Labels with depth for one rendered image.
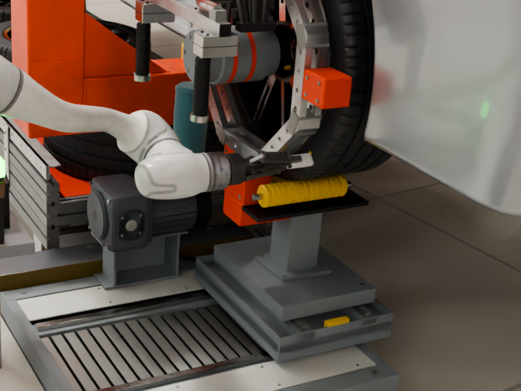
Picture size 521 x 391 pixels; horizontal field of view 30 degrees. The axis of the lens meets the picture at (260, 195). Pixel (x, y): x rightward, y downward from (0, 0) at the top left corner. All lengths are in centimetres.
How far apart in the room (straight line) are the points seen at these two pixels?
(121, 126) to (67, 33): 55
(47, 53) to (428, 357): 136
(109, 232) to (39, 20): 60
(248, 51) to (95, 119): 46
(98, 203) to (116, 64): 40
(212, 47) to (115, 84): 68
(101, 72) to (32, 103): 88
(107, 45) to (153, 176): 72
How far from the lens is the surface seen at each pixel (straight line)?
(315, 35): 221
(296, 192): 247
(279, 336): 252
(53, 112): 197
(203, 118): 222
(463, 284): 331
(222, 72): 236
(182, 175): 216
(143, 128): 225
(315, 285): 266
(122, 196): 269
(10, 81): 190
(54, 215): 299
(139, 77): 251
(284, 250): 268
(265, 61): 240
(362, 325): 266
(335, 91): 217
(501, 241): 369
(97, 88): 278
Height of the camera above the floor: 145
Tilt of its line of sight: 22 degrees down
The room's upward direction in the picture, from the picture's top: 5 degrees clockwise
